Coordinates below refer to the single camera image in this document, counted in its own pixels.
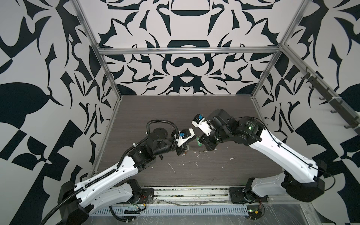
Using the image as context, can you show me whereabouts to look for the white slotted cable duct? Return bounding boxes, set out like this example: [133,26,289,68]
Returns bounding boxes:
[79,205,248,217]

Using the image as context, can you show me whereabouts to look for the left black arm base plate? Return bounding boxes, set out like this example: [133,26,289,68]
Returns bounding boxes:
[116,188,154,204]

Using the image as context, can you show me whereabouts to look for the black wall hook rail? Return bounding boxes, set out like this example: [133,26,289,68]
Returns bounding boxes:
[301,67,360,135]

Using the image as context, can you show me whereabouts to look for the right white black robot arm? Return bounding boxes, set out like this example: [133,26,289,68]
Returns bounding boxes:
[192,109,327,204]

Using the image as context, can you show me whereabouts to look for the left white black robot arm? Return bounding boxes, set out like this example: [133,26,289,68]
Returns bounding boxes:
[58,127,196,225]

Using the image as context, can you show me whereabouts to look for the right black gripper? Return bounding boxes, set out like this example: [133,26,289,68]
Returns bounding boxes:
[196,127,233,150]

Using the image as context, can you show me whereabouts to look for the left black corrugated cable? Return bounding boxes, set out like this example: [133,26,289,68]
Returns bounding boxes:
[39,119,181,225]

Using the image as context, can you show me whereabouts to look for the small green circuit board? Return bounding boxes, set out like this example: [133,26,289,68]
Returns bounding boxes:
[247,204,265,220]

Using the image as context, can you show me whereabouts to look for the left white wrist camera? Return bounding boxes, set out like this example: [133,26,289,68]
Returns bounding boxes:
[175,128,196,147]

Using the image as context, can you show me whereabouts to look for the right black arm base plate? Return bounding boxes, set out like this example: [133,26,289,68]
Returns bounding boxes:
[229,187,269,204]

